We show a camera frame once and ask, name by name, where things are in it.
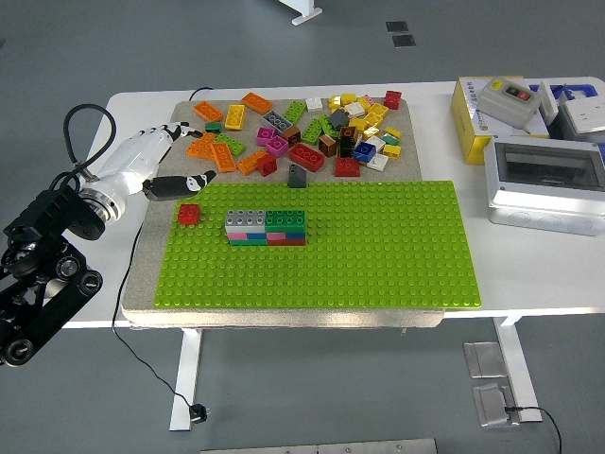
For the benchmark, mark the green studded baseplate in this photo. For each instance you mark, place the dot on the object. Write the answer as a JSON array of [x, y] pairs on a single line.
[[359, 260]]

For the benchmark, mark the dark green two-by-four brick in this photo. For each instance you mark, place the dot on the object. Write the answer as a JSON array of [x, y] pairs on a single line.
[[285, 220]]

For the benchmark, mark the dark green low brick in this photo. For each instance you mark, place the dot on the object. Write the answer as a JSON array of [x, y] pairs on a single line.
[[248, 242]]

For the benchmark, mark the red two-by-four brick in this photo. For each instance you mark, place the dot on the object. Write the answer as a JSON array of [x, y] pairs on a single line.
[[306, 157]]

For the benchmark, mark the yellow white cardboard box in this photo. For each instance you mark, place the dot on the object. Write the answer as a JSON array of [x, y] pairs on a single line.
[[466, 123]]

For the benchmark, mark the white table leg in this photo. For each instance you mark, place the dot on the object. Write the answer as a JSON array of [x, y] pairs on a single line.
[[513, 354], [186, 378]]

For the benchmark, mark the red wide brick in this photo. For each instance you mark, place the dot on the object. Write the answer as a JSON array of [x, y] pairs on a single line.
[[348, 167]]

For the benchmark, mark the black floor plate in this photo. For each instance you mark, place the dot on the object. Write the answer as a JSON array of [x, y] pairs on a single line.
[[396, 26], [403, 40]]

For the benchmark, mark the blue plastic crate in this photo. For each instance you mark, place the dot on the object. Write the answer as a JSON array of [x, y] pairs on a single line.
[[579, 88]]

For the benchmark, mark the blue low brick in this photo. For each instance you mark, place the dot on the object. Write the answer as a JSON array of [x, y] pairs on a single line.
[[295, 234]]

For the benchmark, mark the dark grey slope brick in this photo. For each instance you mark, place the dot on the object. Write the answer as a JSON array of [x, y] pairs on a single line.
[[297, 176]]

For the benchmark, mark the small dark green brick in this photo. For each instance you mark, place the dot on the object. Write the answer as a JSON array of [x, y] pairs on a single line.
[[213, 127]]

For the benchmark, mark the yellow small brick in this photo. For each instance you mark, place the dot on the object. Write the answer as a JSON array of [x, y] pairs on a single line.
[[370, 131], [392, 151], [335, 101], [393, 132], [378, 111], [365, 103], [372, 119], [358, 124], [349, 99]]

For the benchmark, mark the grey push-button switch box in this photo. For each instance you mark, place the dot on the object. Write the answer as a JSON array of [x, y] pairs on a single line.
[[509, 101]]

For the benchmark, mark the pink low brick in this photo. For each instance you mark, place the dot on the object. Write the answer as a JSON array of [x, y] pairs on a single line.
[[276, 235]]

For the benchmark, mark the white wall socket plate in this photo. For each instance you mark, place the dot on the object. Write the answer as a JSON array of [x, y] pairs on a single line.
[[584, 116]]

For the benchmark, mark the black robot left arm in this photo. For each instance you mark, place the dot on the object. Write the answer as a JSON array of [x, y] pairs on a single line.
[[47, 222]]

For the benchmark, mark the yellow two-by-four brick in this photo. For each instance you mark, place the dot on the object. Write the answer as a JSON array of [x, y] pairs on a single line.
[[235, 116]]

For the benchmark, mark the orange two-by-four brick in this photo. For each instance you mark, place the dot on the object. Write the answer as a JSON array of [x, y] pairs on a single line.
[[223, 156], [201, 146], [208, 111], [250, 162], [257, 102]]

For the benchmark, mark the red two-by-two brick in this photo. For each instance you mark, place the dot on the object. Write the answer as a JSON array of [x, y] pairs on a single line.
[[392, 99], [267, 164], [189, 214]]

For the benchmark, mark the red low brick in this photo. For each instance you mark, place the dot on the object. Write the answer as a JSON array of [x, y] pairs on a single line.
[[287, 241]]

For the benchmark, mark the small pink brick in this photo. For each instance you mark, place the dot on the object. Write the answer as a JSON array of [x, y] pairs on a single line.
[[369, 99]]

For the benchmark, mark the white two-by-two brick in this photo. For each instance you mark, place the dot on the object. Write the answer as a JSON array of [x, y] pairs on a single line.
[[377, 162], [314, 104], [375, 142], [354, 110]]

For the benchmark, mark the lime green two-by-four brick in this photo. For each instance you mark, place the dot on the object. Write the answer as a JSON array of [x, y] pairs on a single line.
[[327, 125], [231, 144], [295, 111], [313, 131]]

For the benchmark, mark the black brick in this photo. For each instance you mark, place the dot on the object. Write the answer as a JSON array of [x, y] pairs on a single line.
[[347, 149]]

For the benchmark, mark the blue two-by-two brick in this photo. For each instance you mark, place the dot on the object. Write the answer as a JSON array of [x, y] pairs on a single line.
[[256, 235], [364, 151]]

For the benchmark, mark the metal floor strip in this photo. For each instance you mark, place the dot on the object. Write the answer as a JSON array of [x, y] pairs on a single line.
[[321, 447]]

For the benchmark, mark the white furniture foot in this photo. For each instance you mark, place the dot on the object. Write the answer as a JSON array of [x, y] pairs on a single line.
[[303, 12]]

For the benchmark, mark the metal floor plate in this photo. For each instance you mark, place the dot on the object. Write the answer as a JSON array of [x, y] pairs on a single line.
[[491, 404], [484, 359]]

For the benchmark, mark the brown two-by-two brick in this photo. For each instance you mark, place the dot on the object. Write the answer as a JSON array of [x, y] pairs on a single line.
[[292, 135], [327, 145], [348, 132]]

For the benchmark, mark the light grey two-by-four brick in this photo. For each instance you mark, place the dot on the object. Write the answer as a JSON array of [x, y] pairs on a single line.
[[246, 218]]

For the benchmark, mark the grey distribution box clear cover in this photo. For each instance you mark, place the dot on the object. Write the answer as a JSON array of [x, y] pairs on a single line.
[[543, 189]]

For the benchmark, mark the pink two-by-two brick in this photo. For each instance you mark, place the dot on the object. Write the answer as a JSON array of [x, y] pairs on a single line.
[[237, 235]]

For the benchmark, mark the magenta two-by-two brick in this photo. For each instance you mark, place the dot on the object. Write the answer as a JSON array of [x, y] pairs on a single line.
[[265, 136], [277, 146]]

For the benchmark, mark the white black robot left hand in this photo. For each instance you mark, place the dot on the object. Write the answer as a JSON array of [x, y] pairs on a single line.
[[127, 161]]

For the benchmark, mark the small green white brick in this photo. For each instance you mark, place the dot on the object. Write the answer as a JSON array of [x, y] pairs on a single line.
[[390, 139]]

